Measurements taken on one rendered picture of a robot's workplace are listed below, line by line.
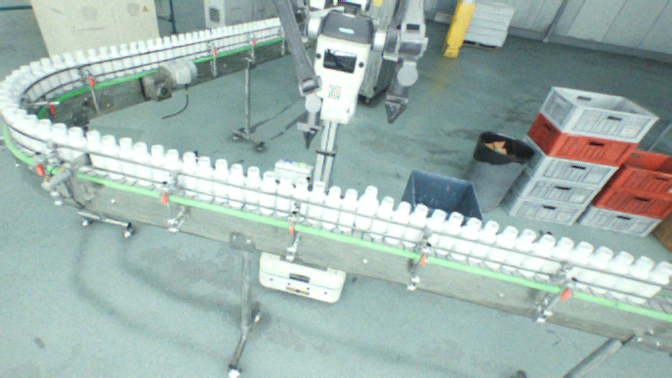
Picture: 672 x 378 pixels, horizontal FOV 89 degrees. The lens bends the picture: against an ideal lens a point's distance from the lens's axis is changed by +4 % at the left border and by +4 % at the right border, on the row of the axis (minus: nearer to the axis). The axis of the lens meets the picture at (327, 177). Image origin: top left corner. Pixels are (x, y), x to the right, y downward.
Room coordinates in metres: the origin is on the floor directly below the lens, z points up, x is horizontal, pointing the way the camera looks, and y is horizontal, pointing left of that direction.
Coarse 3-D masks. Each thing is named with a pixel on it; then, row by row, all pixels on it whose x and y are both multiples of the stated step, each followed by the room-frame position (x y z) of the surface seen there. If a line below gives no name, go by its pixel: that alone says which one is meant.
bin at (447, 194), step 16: (416, 176) 1.47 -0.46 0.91; (432, 176) 1.47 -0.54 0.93; (416, 192) 1.47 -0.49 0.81; (432, 192) 1.47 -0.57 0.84; (448, 192) 1.46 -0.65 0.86; (464, 192) 1.45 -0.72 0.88; (432, 208) 1.46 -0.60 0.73; (448, 208) 1.46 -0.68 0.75; (464, 208) 1.38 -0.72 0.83; (480, 208) 1.24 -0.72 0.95
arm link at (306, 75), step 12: (276, 0) 1.11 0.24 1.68; (288, 0) 1.12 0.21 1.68; (288, 12) 1.12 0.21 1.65; (288, 24) 1.12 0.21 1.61; (288, 36) 1.13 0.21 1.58; (300, 36) 1.16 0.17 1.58; (300, 48) 1.15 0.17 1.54; (300, 60) 1.15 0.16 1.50; (300, 72) 1.16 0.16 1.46; (312, 72) 1.17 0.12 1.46; (300, 84) 1.17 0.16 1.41; (312, 84) 1.18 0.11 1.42
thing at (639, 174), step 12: (648, 156) 2.95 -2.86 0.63; (660, 156) 2.94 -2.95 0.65; (624, 168) 2.59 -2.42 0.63; (636, 168) 2.56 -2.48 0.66; (648, 168) 2.94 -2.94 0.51; (660, 168) 2.92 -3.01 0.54; (612, 180) 2.61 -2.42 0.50; (624, 180) 2.57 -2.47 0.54; (636, 180) 2.57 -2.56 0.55; (648, 180) 2.57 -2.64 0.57; (660, 180) 2.57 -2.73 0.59; (648, 192) 2.56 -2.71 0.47; (660, 192) 2.57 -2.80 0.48
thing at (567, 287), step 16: (48, 144) 0.93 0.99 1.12; (48, 176) 0.88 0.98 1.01; (176, 176) 0.90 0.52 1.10; (176, 192) 0.90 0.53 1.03; (176, 224) 0.85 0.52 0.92; (288, 240) 0.81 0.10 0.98; (288, 256) 0.81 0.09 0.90; (416, 272) 0.77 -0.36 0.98; (560, 272) 0.79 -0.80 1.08; (544, 304) 0.79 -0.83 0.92; (544, 320) 0.74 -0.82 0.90
